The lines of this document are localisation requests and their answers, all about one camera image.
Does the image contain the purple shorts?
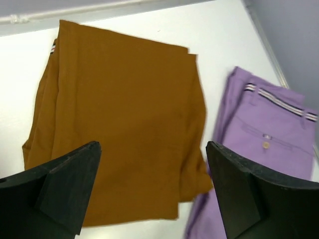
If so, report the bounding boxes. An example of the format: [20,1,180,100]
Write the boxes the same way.
[185,67,318,239]

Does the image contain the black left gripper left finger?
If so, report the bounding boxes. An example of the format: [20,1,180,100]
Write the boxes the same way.
[0,141,101,239]

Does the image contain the mustard brown trousers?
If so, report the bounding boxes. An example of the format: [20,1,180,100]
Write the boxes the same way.
[22,20,212,227]

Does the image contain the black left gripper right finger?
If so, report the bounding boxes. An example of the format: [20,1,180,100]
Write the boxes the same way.
[206,141,319,239]

